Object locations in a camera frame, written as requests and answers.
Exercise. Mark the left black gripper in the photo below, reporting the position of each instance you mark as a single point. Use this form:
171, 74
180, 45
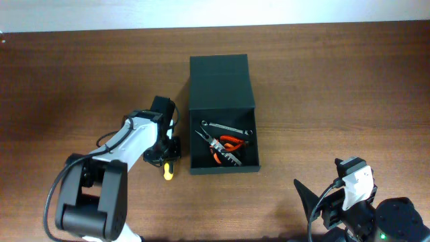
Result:
176, 152

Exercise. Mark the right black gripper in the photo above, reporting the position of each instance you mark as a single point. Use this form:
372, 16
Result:
331, 208

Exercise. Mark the yellow black screwdriver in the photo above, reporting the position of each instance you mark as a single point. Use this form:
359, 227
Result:
168, 171

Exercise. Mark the orange black long-nose pliers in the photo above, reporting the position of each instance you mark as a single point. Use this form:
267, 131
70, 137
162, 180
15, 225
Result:
208, 138

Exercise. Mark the orange screwdriver bit holder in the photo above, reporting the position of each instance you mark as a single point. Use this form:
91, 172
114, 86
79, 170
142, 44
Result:
219, 150

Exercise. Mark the small red cutting pliers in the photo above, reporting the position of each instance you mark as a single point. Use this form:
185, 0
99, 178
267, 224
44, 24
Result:
233, 144

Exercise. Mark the black box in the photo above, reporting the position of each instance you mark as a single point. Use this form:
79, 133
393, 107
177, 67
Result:
220, 92

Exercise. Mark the silver double ring wrench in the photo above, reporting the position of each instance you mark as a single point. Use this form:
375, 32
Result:
246, 132

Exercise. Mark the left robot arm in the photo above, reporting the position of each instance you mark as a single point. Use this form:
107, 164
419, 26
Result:
93, 197

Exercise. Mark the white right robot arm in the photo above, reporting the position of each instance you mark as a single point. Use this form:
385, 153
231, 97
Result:
393, 220

